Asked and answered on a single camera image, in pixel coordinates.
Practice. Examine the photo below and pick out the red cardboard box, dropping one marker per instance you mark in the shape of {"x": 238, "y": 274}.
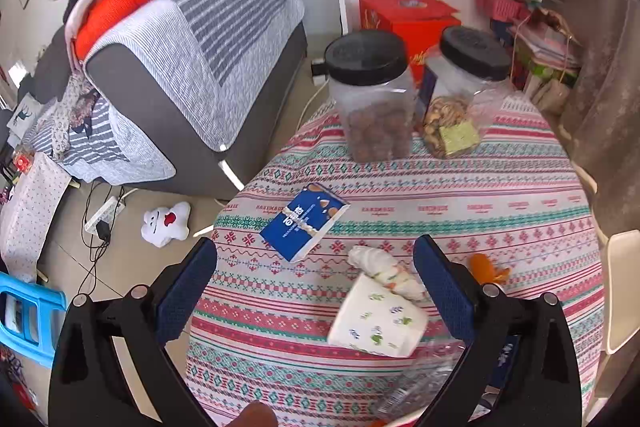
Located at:
{"x": 400, "y": 7}

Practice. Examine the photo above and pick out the patterned striped tablecloth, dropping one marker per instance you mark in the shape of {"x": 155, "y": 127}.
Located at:
{"x": 400, "y": 197}

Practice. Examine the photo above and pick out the grey sofa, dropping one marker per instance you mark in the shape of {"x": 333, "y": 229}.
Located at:
{"x": 200, "y": 167}

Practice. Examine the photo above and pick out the plastic jar of pale nuts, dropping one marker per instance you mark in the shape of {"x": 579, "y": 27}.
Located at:
{"x": 450, "y": 117}

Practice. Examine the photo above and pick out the blue milk carton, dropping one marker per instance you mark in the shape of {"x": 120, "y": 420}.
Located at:
{"x": 295, "y": 227}

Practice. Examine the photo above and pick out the orange cushion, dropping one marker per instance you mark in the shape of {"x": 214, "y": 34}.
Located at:
{"x": 115, "y": 7}

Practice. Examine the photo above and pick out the black power adapter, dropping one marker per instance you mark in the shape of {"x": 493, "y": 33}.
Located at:
{"x": 105, "y": 231}

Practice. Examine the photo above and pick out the blue plastic stool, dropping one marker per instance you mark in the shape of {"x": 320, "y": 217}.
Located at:
{"x": 30, "y": 292}

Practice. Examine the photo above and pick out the beige tote bag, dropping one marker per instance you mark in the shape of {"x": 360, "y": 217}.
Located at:
{"x": 550, "y": 97}

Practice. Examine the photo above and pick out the white tissue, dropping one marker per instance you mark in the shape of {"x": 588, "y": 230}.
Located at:
{"x": 375, "y": 262}

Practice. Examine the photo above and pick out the white plush toy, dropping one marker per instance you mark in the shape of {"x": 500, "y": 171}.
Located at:
{"x": 165, "y": 222}

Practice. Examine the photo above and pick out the person's left hand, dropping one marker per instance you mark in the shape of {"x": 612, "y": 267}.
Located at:
{"x": 256, "y": 416}

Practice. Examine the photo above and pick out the large pink basket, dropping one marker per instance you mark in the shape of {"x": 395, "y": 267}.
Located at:
{"x": 497, "y": 4}

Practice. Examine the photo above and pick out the blue box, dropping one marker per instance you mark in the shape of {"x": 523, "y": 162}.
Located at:
{"x": 505, "y": 357}

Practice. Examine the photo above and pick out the white flowered curtain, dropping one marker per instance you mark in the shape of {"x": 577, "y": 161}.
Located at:
{"x": 610, "y": 82}

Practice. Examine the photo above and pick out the white dotted cloth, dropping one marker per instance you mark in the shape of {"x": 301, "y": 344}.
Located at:
{"x": 30, "y": 207}

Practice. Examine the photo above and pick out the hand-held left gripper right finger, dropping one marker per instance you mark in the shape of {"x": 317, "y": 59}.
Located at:
{"x": 442, "y": 292}

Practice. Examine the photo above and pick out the plastic jar of brown nuts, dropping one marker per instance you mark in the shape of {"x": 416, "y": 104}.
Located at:
{"x": 370, "y": 107}

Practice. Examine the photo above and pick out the white power strip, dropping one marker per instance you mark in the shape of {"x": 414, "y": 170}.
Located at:
{"x": 102, "y": 212}

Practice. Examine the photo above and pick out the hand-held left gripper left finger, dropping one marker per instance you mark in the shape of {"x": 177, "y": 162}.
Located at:
{"x": 185, "y": 292}

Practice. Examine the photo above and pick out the grey striped sofa cover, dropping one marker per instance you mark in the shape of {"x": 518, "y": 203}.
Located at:
{"x": 225, "y": 32}

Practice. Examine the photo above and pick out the clear plastic bottle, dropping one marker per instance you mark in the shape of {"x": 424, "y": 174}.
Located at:
{"x": 415, "y": 387}

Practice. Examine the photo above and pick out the printed paper cup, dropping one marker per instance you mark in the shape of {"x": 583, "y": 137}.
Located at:
{"x": 380, "y": 322}

